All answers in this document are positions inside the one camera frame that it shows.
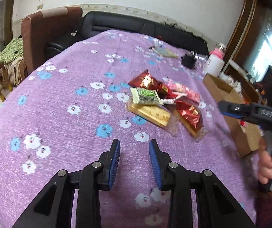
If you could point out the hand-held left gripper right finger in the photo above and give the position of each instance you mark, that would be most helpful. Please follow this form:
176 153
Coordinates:
155 163

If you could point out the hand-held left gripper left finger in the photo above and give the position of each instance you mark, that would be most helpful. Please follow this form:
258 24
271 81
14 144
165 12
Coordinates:
114 163

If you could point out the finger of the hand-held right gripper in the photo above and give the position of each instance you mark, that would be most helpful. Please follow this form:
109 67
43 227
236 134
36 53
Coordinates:
234 116
235 109

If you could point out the cardboard box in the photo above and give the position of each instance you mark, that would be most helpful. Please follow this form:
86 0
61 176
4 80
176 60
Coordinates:
245 137

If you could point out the small red snack packet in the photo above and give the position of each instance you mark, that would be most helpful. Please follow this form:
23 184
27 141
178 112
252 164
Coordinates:
164 89

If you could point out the dark red snack packet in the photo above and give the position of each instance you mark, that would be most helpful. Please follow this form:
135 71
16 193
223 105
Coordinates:
143 80

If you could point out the wooden side cabinet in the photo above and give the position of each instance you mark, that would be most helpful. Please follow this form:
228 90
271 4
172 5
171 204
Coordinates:
249 87

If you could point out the white plastic bag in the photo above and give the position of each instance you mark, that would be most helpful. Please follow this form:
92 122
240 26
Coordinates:
233 83

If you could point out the shiny red snack packet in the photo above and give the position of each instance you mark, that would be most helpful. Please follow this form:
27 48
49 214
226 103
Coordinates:
189 115

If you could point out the white plastic jar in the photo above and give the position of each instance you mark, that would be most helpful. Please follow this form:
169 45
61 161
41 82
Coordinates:
214 64

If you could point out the pink snack packet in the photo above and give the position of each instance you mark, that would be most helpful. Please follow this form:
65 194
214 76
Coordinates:
185 91

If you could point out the pink sleeved glass bottle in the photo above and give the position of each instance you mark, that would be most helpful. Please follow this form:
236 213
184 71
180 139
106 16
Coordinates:
219 51

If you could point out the bright window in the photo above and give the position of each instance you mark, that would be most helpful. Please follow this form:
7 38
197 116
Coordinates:
268 49

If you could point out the black cup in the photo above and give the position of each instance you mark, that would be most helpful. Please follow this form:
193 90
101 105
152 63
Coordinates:
188 61

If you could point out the green white snack packet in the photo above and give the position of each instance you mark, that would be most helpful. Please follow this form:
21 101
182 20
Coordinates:
145 96

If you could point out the green notebook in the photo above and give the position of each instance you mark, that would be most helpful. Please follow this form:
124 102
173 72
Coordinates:
166 52

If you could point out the person's maroon clothing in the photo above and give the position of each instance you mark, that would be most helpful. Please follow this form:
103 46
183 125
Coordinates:
271 209

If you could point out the dark pen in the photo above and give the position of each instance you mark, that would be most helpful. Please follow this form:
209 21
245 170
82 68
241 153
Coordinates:
153 47

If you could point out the beige crocheted cloth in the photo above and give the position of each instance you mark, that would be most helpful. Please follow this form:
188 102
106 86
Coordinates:
15 71

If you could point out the black leather sofa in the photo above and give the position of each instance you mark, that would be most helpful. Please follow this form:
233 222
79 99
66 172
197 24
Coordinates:
117 23

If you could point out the black bag with buckles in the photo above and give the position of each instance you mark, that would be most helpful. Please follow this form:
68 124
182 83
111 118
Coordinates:
76 28

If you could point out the brown armchair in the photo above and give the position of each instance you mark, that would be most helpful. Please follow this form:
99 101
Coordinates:
38 40

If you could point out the green floral cloth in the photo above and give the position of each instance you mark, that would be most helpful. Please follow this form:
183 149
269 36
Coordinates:
10 49

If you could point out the wooden door frame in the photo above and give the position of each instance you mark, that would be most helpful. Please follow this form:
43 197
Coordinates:
242 26

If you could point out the wall socket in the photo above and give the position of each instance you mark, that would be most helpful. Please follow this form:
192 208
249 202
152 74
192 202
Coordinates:
39 7

